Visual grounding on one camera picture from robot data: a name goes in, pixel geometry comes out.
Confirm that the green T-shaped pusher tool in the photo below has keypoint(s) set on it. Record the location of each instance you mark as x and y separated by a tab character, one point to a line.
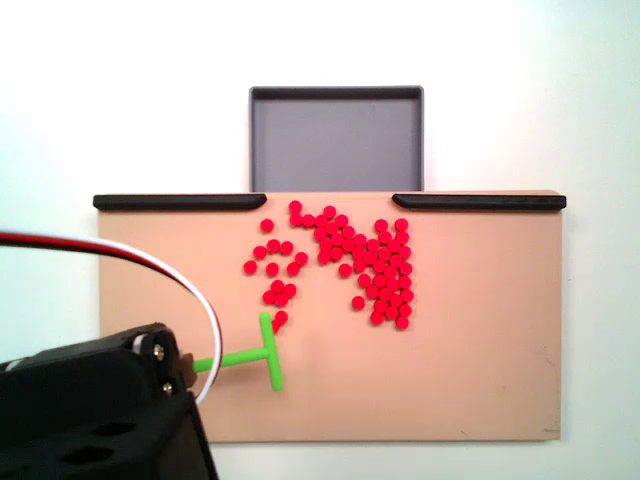
267	350

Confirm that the red cylindrical granule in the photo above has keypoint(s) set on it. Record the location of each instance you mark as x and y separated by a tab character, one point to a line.
396	260
345	270
384	254
391	312
383	304
360	240
383	267
276	328
380	280
341	220
405	282
329	211
323	257
290	289
296	218
406	268
319	233
348	244
385	237
267	225
396	300
390	272
332	228
372	244
407	295
395	246
308	219
358	302
378	316
371	257
371	291
392	284
384	293
293	269
405	310
359	265
301	258
326	244
321	221
250	267
364	280
381	225
348	231
268	297
277	286
405	251
281	299
360	252
402	322
402	236
295	205
401	224
286	247
337	238
273	245
334	253
281	316
259	252
272	269

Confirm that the beige flat board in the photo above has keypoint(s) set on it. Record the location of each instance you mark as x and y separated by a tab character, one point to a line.
400	375

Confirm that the grey shallow tray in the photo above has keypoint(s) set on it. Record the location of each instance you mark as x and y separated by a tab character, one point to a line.
337	140

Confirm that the black edge rail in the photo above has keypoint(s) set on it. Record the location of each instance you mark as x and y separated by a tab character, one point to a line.
480	202
175	202

